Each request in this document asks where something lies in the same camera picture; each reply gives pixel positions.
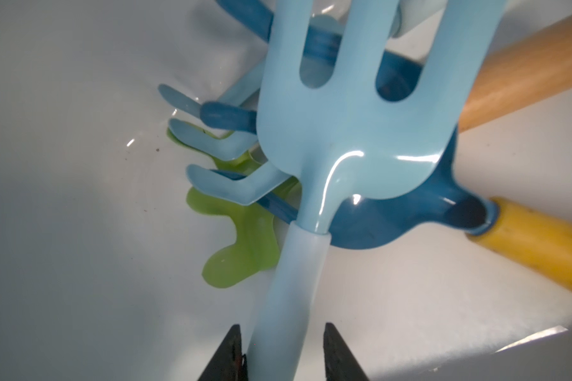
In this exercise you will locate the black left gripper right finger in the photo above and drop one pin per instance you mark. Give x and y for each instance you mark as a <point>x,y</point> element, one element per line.
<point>340,364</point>

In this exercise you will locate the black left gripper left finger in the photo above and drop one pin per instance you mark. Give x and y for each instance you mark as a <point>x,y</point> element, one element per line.
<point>228,362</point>

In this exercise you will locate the light blue hand rake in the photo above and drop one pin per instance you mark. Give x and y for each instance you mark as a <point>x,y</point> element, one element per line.
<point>343,139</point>

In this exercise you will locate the lime green plastic rake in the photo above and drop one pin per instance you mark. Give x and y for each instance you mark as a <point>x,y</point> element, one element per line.
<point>255,249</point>

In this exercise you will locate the white plastic storage box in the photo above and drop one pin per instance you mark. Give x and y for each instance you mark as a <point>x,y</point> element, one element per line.
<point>101,257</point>

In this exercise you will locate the dark blue fork yellow handle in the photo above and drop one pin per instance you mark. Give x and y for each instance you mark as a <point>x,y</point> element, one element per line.
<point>535,240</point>

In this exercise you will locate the wooden handle tool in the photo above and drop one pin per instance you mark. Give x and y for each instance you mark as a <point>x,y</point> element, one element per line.
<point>524,73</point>

